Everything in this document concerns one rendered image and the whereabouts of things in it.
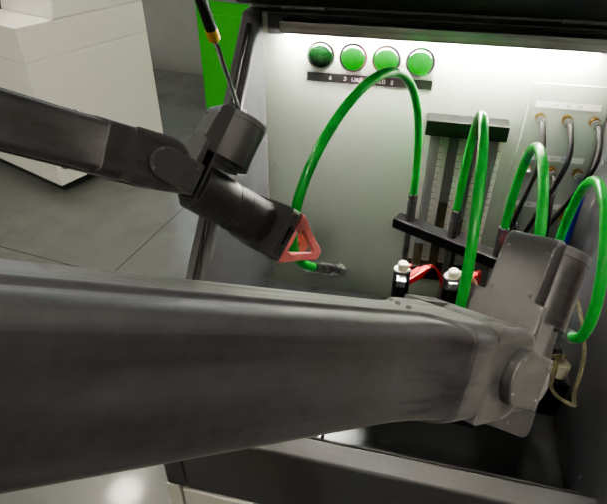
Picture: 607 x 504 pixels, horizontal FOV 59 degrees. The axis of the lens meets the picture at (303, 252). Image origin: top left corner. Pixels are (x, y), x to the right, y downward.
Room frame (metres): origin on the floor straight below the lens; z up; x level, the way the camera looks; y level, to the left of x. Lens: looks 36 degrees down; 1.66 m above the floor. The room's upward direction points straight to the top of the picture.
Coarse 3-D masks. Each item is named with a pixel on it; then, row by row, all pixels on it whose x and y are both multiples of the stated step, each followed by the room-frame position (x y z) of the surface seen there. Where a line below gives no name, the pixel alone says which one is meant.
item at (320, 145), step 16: (368, 80) 0.72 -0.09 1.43; (352, 96) 0.68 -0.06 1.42; (416, 96) 0.84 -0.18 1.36; (336, 112) 0.66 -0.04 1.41; (416, 112) 0.85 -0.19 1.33; (336, 128) 0.65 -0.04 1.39; (416, 128) 0.86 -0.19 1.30; (320, 144) 0.63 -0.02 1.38; (416, 144) 0.87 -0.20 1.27; (416, 160) 0.88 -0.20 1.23; (304, 176) 0.60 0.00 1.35; (416, 176) 0.88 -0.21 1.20; (304, 192) 0.59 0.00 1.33; (416, 192) 0.88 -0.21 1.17
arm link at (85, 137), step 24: (0, 96) 0.46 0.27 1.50; (24, 96) 0.47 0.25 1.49; (0, 120) 0.45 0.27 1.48; (24, 120) 0.46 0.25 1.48; (48, 120) 0.47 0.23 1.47; (72, 120) 0.48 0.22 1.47; (96, 120) 0.49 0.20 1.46; (0, 144) 0.44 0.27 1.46; (24, 144) 0.45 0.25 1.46; (48, 144) 0.46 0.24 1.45; (72, 144) 0.47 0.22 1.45; (96, 144) 0.48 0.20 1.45; (120, 144) 0.49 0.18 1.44; (144, 144) 0.50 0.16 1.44; (168, 144) 0.51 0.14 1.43; (72, 168) 0.47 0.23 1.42; (96, 168) 0.47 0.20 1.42; (120, 168) 0.48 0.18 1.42; (144, 168) 0.49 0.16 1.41
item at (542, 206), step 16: (528, 160) 0.73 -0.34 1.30; (544, 160) 0.63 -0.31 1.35; (544, 176) 0.61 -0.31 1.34; (512, 192) 0.76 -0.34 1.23; (544, 192) 0.59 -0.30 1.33; (512, 208) 0.76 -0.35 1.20; (544, 208) 0.57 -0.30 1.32; (544, 224) 0.55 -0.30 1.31; (496, 240) 0.77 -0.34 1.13; (496, 256) 0.76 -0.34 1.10
